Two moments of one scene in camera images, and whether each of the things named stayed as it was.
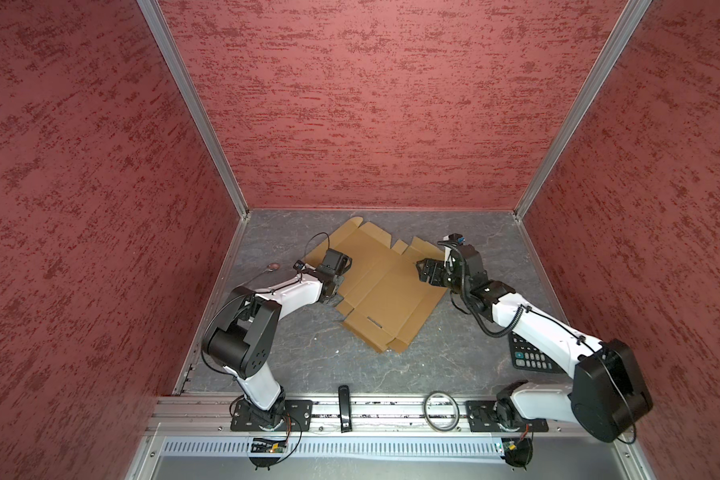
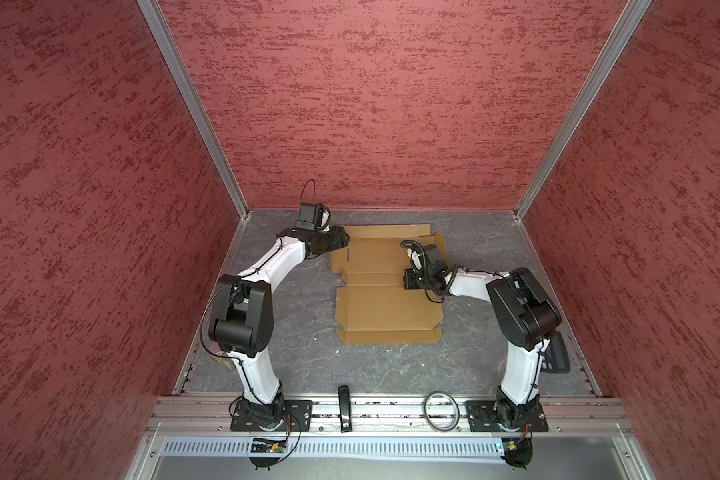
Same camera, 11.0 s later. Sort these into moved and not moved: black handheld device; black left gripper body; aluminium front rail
Moved: black left gripper body
Not moved: aluminium front rail; black handheld device
